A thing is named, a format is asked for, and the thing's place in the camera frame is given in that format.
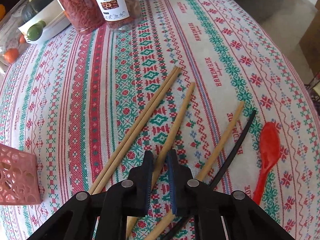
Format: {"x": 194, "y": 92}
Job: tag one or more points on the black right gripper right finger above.
{"x": 191, "y": 198}

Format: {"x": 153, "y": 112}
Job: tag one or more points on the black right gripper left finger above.
{"x": 128, "y": 198}

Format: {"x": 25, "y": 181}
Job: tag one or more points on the black chopstick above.
{"x": 235, "y": 149}

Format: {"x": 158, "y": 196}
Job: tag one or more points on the wooden chopstick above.
{"x": 135, "y": 129}
{"x": 168, "y": 218}
{"x": 140, "y": 132}
{"x": 171, "y": 136}

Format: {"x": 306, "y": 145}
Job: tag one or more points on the red plastic spoon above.
{"x": 269, "y": 146}

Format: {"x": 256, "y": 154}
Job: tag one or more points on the pink plastic utensil basket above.
{"x": 18, "y": 177}

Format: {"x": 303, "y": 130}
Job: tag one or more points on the patterned handmade tablecloth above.
{"x": 70, "y": 101}

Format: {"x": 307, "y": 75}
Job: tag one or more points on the green lime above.
{"x": 35, "y": 31}

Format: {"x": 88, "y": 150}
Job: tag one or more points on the white ceramic bowl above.
{"x": 54, "y": 18}

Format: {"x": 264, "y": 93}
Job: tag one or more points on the clear glass jar with tomatoes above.
{"x": 11, "y": 35}

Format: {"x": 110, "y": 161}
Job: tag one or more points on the hawthorn slices plastic jar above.
{"x": 120, "y": 14}

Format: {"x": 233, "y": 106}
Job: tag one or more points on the goji berry plastic jar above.
{"x": 84, "y": 15}

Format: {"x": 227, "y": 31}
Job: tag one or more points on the dark green squash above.
{"x": 32, "y": 8}

